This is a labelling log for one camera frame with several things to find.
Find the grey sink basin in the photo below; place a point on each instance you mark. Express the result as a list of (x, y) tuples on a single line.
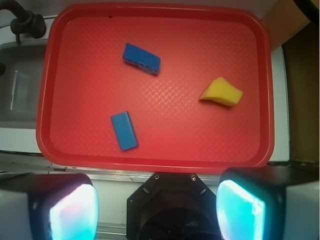
[(21, 82)]

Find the blue sponge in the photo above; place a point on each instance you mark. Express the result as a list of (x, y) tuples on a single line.
[(142, 59)]

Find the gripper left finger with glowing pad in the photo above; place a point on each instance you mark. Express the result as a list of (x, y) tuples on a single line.
[(48, 206)]

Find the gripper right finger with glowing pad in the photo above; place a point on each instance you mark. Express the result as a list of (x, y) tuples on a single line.
[(269, 203)]

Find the blue rectangular block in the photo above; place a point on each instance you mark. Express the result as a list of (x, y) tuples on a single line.
[(124, 131)]

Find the yellow sponge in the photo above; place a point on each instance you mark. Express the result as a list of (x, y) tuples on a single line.
[(222, 92)]

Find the red plastic tray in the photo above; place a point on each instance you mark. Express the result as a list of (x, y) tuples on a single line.
[(85, 81)]

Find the brown wooden cabinet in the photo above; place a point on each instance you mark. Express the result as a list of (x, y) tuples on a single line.
[(294, 26)]

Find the dark metal faucet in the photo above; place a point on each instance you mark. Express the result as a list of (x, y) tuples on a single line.
[(25, 21)]

